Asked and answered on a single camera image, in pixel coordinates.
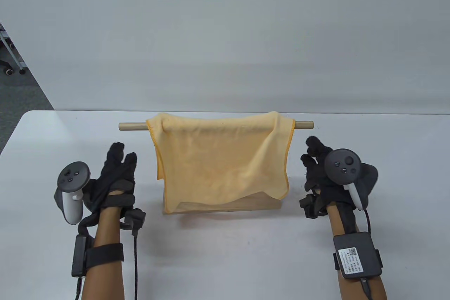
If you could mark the person's left hand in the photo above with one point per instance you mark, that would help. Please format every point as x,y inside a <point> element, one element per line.
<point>116,173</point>

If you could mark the yellow rectangular towel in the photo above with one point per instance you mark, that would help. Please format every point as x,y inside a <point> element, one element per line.
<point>218,159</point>

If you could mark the black labelled right forearm box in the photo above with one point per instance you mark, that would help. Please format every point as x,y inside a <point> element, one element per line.
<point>357,256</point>

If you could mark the black office chair base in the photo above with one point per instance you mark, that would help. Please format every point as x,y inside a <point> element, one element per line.
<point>7,70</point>

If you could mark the grey hand controller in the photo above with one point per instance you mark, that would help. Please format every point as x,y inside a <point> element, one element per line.
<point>72,180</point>
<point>342,166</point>

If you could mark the black left forearm sensor box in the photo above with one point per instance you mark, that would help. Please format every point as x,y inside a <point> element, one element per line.
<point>78,256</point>

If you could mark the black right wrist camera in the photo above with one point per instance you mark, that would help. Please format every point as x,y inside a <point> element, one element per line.
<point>309,205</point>

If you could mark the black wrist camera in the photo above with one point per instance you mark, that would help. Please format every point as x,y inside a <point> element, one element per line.
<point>135,217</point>
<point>309,205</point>

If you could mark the grey right hand controller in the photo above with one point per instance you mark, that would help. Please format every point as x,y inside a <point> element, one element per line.
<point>342,166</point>

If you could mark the person's right forearm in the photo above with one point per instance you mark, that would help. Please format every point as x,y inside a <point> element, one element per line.
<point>337,219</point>

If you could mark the person's right hand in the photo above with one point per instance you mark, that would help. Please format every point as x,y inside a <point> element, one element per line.
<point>316,173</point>

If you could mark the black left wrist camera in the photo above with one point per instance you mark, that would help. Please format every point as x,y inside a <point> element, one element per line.
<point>135,217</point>

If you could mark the person's left forearm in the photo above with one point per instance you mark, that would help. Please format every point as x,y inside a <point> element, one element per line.
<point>105,282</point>

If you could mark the wooden desktop rack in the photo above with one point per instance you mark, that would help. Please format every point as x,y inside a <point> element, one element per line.
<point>132,126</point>

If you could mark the white desktop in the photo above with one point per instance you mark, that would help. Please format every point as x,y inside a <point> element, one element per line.
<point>225,261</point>

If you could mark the grey left hand controller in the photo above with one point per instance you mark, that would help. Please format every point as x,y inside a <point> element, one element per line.
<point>72,180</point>

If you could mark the white metal frame with caster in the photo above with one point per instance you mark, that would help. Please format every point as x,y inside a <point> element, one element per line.
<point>15,52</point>

